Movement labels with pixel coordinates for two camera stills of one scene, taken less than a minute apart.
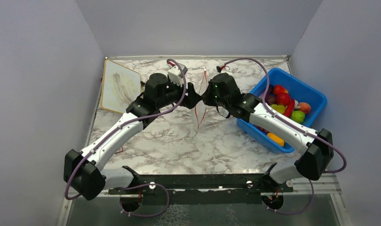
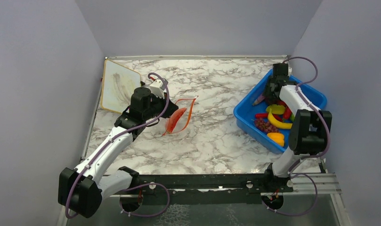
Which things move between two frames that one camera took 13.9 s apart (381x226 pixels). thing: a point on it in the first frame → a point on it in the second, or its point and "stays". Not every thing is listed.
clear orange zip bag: x=198 y=113 → x=179 y=119
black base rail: x=199 y=189 stays
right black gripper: x=206 y=97 → x=267 y=92
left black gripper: x=192 y=98 → x=169 y=109
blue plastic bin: x=300 y=91 stays
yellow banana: x=280 y=108 stays
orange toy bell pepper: x=275 y=139 stays
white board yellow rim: x=121 y=87 stays
